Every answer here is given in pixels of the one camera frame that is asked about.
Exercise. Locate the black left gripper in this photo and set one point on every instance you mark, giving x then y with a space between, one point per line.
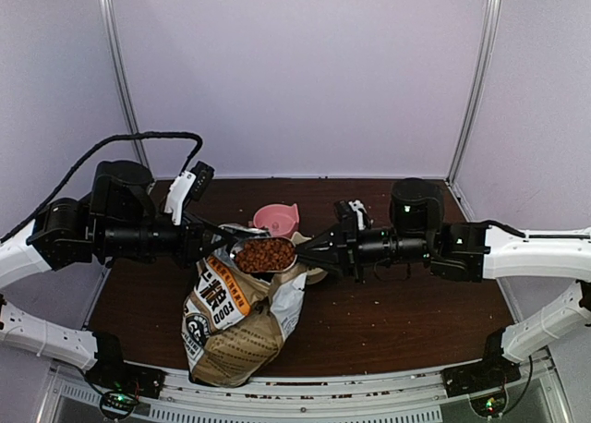
191 247

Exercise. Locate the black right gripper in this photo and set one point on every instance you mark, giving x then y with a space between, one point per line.
347 248

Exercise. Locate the metal food scoop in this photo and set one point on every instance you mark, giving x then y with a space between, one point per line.
263 254

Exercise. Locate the dog food bag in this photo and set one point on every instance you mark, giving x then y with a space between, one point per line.
235 323

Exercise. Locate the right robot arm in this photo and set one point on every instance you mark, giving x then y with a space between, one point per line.
462 252

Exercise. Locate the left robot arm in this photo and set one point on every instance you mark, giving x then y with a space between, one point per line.
117 220

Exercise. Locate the cream pet bowl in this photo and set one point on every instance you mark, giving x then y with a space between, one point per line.
314 275

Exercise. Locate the pink pet bowl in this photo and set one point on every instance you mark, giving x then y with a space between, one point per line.
279 219

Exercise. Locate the brown kibble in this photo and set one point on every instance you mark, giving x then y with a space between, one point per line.
264 253

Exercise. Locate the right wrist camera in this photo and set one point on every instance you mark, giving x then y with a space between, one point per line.
353 212

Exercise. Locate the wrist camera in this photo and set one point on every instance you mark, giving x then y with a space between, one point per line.
353 212
190 185

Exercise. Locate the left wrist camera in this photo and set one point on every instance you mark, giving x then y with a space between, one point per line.
190 185

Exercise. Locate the left aluminium frame post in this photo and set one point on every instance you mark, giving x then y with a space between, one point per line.
109 21

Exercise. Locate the aluminium frame post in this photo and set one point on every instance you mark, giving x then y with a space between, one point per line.
109 21
491 18

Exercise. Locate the front aluminium rail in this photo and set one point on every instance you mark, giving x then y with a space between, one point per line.
418 395

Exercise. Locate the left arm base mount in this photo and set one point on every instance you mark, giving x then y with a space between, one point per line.
128 378

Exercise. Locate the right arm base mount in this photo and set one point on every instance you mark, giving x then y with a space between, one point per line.
479 376

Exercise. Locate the right aluminium frame post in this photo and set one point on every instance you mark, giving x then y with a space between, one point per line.
491 18

